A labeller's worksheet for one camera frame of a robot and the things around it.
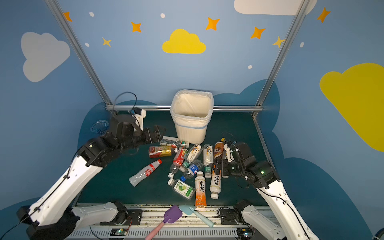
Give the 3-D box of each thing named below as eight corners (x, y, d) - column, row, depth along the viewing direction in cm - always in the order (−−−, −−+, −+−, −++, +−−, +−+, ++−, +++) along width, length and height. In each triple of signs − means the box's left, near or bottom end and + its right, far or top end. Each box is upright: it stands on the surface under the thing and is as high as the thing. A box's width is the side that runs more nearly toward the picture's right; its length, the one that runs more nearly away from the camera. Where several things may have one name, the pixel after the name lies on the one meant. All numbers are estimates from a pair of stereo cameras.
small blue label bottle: (179, 178, 87) (178, 176, 84) (196, 160, 95) (197, 158, 92) (186, 185, 85) (185, 183, 82) (203, 166, 92) (203, 163, 90)
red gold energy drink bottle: (149, 158, 95) (148, 154, 92) (150, 150, 99) (149, 146, 96) (171, 156, 96) (170, 153, 93) (171, 148, 100) (170, 144, 97)
